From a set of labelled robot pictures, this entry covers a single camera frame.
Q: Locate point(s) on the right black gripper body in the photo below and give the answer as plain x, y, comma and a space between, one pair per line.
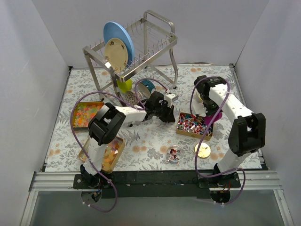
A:
209, 110

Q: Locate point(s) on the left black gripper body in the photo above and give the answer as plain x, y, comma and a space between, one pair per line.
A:
166, 113

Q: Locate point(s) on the tin of lollipop candies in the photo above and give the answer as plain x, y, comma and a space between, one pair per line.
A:
191, 126

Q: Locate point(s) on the magenta plastic scoop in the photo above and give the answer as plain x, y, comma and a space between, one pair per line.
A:
207, 119

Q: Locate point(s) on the clear glass jar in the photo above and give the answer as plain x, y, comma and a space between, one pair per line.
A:
174, 154

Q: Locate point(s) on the steel dish rack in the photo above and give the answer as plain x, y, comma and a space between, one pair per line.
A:
149, 38

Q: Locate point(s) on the tin of star candies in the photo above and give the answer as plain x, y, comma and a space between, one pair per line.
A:
83, 114

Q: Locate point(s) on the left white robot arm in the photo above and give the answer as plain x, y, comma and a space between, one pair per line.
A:
105, 125

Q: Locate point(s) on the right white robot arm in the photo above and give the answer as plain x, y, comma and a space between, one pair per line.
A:
248, 131

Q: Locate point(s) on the yellow teal patterned bowl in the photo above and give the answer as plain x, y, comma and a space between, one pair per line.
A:
199, 96

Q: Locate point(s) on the teal rimmed bowl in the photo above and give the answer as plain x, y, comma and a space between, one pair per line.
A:
146, 87

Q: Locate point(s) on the brown patterned bowl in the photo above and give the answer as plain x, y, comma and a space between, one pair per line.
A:
130, 97

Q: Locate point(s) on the lime green bowl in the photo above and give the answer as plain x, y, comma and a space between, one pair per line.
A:
125, 86

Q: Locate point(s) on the floral table mat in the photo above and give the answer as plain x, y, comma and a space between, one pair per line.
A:
146, 143

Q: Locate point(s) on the gold jar lid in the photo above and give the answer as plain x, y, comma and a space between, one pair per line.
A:
204, 150

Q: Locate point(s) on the cream plate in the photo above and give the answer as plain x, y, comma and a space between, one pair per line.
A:
116, 54

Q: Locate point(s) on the blue plate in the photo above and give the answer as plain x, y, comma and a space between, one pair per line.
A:
114, 31

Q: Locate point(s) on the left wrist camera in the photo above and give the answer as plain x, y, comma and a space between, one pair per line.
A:
170, 98

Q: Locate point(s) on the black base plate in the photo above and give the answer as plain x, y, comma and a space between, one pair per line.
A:
168, 183

